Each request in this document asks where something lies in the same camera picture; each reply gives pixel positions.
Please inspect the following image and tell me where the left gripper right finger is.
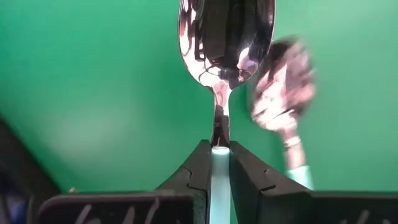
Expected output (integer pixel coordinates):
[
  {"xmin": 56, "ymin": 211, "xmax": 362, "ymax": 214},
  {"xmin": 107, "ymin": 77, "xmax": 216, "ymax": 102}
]
[{"xmin": 229, "ymin": 141, "xmax": 312, "ymax": 224}]

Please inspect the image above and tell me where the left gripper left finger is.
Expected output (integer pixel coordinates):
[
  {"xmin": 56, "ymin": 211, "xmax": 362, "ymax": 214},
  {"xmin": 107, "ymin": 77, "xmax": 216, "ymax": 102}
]
[{"xmin": 156, "ymin": 139, "xmax": 213, "ymax": 224}]

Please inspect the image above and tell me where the teal-handled silver spoon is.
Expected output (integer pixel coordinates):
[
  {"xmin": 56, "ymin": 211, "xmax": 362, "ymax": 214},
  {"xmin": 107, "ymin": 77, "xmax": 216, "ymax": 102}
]
[
  {"xmin": 248, "ymin": 35, "xmax": 317, "ymax": 190},
  {"xmin": 178, "ymin": 0, "xmax": 277, "ymax": 224}
]

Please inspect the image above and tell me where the green table mat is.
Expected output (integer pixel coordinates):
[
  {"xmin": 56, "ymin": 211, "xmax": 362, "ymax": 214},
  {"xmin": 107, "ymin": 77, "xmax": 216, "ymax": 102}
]
[{"xmin": 0, "ymin": 0, "xmax": 398, "ymax": 195}]

